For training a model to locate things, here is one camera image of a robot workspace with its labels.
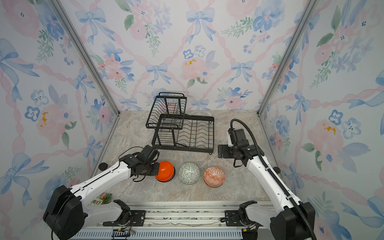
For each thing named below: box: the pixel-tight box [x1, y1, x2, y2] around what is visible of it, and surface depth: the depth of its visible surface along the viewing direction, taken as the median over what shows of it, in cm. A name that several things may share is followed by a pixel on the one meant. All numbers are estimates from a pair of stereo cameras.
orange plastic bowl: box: [155, 160, 176, 183], surface depth 85 cm
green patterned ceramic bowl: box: [178, 162, 200, 185], surface depth 87 cm
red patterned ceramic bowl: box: [203, 166, 226, 188], surface depth 85 cm
